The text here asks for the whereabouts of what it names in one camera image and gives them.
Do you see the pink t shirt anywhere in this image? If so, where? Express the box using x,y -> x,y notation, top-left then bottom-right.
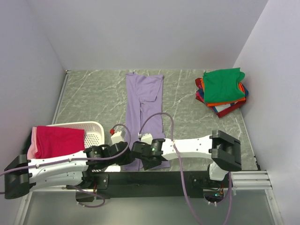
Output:
27,127 -> 38,159

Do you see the black base beam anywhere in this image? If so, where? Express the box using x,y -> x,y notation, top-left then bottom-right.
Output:
88,171 -> 230,199

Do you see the magenta t shirt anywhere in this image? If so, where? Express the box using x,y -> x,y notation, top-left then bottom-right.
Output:
34,126 -> 85,159

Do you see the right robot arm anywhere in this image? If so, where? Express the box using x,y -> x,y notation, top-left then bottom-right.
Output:
131,130 -> 242,187

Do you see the aluminium rail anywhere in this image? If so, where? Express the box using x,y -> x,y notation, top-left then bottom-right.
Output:
25,170 -> 274,193

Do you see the green folded t shirt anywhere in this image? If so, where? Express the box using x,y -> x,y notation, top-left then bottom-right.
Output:
202,67 -> 245,104

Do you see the lavender t shirt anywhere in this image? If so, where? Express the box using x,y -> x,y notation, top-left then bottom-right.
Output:
122,71 -> 170,172

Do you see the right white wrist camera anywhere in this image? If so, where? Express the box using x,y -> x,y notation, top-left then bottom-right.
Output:
138,133 -> 153,144

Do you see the white perforated laundry basket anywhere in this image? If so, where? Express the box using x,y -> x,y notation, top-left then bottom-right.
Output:
28,121 -> 105,176

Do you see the red folded t shirt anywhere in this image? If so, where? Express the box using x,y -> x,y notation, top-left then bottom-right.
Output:
195,78 -> 247,118

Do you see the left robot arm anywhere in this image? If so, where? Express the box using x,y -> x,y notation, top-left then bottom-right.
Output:
2,142 -> 134,199

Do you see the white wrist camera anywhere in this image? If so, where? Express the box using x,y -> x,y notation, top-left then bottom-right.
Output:
110,129 -> 126,144
138,133 -> 153,144

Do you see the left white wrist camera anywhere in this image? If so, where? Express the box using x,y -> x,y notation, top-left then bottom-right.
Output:
110,129 -> 126,144

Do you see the blue folded t shirt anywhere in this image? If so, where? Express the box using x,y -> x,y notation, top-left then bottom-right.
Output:
242,85 -> 249,98

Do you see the orange folded t shirt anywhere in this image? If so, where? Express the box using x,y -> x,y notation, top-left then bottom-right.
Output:
200,78 -> 246,106

